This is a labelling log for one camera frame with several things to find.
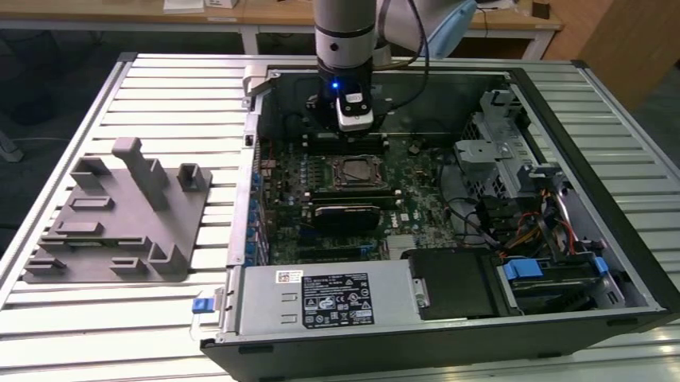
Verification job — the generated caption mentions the silver CPU chip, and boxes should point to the silver CPU chip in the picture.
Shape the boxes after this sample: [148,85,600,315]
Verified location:
[343,158,375,180]

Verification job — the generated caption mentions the CPU socket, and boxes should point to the CPU socket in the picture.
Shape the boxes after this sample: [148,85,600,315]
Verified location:
[331,154,387,190]

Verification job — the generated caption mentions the black RAM slot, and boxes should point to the black RAM slot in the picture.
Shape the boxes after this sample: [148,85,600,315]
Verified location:
[307,142,388,157]
[305,133,387,146]

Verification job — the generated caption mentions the black graphics card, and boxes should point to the black graphics card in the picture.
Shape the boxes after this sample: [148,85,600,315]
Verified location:
[311,203,383,232]

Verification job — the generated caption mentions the green motherboard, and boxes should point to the green motherboard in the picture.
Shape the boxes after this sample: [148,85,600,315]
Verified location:
[257,134,464,267]

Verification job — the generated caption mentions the grey metal drive cage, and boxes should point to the grey metal drive cage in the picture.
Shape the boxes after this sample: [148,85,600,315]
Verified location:
[451,89,543,200]

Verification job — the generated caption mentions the black expansion slot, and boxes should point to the black expansion slot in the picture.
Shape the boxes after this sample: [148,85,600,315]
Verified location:
[295,246,375,262]

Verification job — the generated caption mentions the silver finned heat sink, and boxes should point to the silver finned heat sink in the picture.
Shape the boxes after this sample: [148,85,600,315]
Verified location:
[387,234,420,260]

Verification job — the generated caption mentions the white paper sheet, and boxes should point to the white paper sheet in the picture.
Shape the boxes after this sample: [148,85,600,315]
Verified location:
[162,0,206,12]

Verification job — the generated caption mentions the silver power supply with label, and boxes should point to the silver power supply with label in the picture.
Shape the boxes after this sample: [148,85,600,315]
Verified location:
[233,264,429,336]

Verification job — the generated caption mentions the grey plastic parts rack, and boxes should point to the grey plastic parts rack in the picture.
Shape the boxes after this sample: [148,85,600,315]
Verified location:
[22,137,216,284]

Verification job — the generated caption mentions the blue case latch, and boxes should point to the blue case latch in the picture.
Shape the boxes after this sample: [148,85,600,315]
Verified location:
[190,288,228,318]

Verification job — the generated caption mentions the hard disk in blue carrier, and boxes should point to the hard disk in blue carrier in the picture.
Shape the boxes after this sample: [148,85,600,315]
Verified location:
[499,256,612,315]

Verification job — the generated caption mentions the wooden cabinet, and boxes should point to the wooden cabinet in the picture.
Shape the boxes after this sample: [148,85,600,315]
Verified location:
[542,0,680,115]

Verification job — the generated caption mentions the grey furniture foot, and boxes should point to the grey furniture foot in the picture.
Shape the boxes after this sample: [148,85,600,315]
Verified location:
[0,129,26,162]

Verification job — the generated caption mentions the black open PC case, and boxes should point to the black open PC case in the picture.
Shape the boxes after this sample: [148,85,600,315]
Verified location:
[200,59,680,382]

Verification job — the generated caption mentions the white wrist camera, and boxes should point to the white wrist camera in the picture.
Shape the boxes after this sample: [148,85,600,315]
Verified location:
[336,90,377,134]

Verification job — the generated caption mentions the black cable with brass end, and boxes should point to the black cable with brass end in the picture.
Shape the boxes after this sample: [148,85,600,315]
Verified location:
[372,0,433,116]

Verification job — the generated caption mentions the black camera cable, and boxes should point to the black camera cable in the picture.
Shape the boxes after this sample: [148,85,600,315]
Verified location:
[376,0,392,45]

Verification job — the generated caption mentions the black internal cable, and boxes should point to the black internal cable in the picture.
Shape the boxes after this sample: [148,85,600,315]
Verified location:
[444,197,499,250]

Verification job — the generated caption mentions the wooden desk with white frame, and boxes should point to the wooden desk with white frame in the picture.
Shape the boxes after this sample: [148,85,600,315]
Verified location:
[0,0,566,61]

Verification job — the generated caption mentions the orange and yellow wires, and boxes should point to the orange and yellow wires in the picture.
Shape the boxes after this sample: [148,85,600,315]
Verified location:
[499,228,539,251]

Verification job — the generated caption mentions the red wire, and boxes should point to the red wire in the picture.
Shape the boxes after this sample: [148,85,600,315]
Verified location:
[518,212,580,255]

